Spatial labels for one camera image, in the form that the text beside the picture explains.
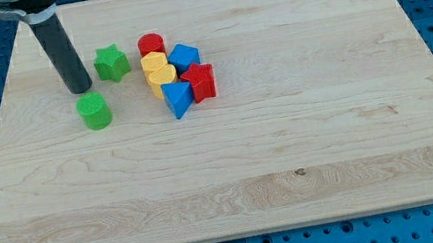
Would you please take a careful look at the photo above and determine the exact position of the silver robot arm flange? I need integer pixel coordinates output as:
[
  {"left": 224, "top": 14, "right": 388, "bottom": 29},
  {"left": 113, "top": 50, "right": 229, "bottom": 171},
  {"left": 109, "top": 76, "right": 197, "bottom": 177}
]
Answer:
[{"left": 0, "top": 0, "right": 58, "bottom": 25}]

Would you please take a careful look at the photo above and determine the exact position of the blue cube block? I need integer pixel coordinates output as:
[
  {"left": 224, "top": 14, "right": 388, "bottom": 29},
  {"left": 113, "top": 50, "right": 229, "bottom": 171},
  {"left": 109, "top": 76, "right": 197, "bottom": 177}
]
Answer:
[{"left": 168, "top": 44, "right": 201, "bottom": 75}]

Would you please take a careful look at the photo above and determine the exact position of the yellow hexagon block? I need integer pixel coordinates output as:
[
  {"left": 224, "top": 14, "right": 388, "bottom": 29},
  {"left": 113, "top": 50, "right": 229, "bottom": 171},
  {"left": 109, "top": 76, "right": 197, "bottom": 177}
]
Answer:
[{"left": 140, "top": 51, "right": 167, "bottom": 79}]

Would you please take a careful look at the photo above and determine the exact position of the light wooden board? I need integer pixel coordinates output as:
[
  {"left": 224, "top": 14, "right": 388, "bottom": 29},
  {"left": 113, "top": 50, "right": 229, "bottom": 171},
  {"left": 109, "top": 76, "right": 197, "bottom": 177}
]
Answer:
[{"left": 0, "top": 0, "right": 433, "bottom": 243}]

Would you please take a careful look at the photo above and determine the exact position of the blue triangle block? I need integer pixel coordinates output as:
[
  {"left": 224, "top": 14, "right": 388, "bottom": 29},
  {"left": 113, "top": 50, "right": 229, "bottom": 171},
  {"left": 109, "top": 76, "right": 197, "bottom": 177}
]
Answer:
[{"left": 161, "top": 82, "right": 194, "bottom": 119}]

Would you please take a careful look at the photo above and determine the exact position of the red star block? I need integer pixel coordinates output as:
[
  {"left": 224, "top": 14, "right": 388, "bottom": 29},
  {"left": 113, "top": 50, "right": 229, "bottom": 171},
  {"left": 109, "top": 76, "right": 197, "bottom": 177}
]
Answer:
[{"left": 180, "top": 63, "right": 217, "bottom": 104}]

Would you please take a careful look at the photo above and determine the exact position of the yellow heart block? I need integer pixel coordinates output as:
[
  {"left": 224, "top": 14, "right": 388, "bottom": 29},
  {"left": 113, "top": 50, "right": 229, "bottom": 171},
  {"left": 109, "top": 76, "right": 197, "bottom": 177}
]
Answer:
[{"left": 147, "top": 63, "right": 178, "bottom": 99}]

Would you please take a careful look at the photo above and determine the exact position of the red cylinder block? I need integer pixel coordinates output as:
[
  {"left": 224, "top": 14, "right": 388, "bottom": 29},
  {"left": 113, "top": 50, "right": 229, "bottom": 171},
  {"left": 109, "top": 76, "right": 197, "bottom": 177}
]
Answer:
[{"left": 136, "top": 33, "right": 166, "bottom": 57}]

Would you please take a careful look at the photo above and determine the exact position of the green star block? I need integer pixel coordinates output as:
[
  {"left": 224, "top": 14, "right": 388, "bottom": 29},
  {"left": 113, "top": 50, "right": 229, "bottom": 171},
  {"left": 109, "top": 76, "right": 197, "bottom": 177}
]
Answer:
[{"left": 93, "top": 44, "right": 131, "bottom": 83}]

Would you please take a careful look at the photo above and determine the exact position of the green cylinder block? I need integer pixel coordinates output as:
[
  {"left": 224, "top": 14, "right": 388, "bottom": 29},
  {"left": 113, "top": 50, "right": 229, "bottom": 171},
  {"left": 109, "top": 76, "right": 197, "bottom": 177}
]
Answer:
[{"left": 76, "top": 92, "right": 113, "bottom": 130}]

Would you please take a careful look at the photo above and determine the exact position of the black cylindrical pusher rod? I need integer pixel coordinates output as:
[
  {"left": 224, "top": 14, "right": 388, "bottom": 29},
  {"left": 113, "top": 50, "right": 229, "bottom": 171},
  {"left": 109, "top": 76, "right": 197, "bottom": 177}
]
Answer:
[{"left": 30, "top": 13, "right": 92, "bottom": 94}]

